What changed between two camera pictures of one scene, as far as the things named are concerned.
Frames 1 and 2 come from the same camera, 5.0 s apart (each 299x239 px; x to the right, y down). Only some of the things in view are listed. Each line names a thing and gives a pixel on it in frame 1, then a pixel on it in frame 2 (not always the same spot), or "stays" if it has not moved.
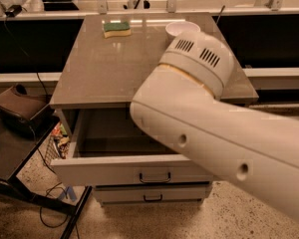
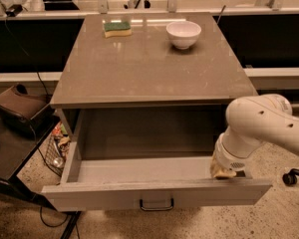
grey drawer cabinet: x=95 y=139 stays
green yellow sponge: x=116 y=29 stays
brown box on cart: x=31 y=114 stays
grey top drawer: x=106 y=147 → x=148 y=183
